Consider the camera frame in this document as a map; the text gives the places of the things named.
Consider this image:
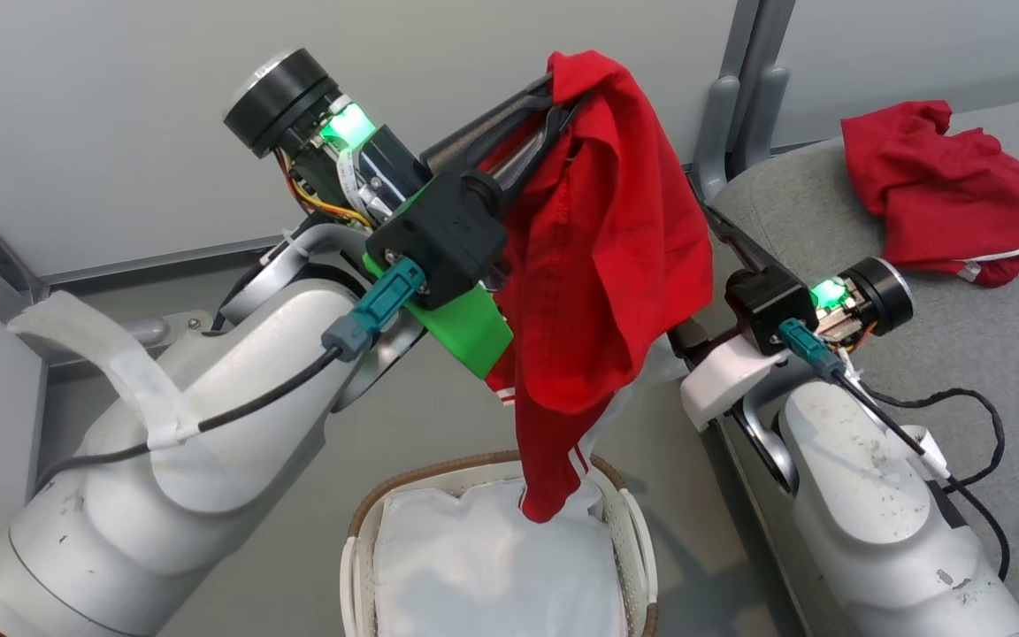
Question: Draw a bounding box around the white fabric arm strap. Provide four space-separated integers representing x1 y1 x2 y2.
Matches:
5 290 211 454

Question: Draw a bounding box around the white cloth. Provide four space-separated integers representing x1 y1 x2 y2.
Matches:
372 476 631 637

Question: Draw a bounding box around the grey fabric sofa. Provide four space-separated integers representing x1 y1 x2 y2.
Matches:
702 92 1019 637

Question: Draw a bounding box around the red garment white hem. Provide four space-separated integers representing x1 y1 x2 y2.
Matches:
840 99 1019 289

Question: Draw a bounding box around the white laundry basket brown rim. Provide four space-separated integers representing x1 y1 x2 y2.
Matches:
339 449 660 637

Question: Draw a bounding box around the aluminium partition bottom rail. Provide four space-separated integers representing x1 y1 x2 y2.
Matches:
39 232 298 289

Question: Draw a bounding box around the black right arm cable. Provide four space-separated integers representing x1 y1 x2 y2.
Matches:
778 318 1013 583

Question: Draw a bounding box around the grey partition frame post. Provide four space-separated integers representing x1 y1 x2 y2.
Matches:
725 0 801 82

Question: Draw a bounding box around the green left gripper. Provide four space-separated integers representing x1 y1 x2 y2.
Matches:
224 48 586 380

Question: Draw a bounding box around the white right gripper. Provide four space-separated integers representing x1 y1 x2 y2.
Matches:
667 203 915 433

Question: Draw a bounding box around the grey partition foot leg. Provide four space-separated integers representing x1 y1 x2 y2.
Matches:
733 64 791 175
692 75 742 206

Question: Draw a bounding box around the red garment white striped trim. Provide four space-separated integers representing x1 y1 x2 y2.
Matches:
483 50 716 525

